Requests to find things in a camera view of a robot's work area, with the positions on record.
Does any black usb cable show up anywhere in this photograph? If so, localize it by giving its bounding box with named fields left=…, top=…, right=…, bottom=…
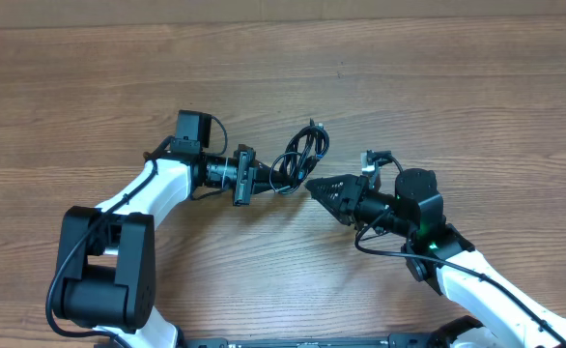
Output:
left=268, top=118, right=331, bottom=196

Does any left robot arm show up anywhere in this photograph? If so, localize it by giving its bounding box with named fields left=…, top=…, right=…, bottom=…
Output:
left=45, top=110, right=291, bottom=347

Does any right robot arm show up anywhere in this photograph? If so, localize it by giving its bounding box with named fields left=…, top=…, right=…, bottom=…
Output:
left=306, top=168, right=566, bottom=347

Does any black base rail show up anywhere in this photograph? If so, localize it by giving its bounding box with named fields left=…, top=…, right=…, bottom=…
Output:
left=94, top=332, right=482, bottom=348

